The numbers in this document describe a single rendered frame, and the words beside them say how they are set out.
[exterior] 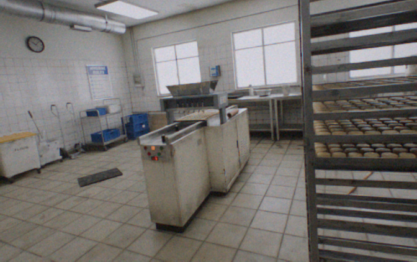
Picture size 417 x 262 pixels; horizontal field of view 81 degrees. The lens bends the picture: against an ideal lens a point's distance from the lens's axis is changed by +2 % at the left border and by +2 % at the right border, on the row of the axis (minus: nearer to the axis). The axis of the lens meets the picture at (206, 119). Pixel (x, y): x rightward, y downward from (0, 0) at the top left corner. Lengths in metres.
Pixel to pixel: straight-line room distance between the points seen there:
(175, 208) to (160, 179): 0.29
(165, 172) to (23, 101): 4.19
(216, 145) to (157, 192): 0.80
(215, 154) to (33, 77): 4.37
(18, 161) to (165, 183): 3.37
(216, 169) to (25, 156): 3.50
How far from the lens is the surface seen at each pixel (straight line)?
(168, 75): 6.82
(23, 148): 5.16
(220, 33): 6.02
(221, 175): 2.75
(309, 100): 1.02
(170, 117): 2.97
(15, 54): 5.98
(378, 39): 1.08
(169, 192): 2.24
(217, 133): 2.61
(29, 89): 5.97
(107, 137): 6.09
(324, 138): 1.08
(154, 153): 2.13
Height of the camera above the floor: 1.33
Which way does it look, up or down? 9 degrees down
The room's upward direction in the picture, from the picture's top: 6 degrees counter-clockwise
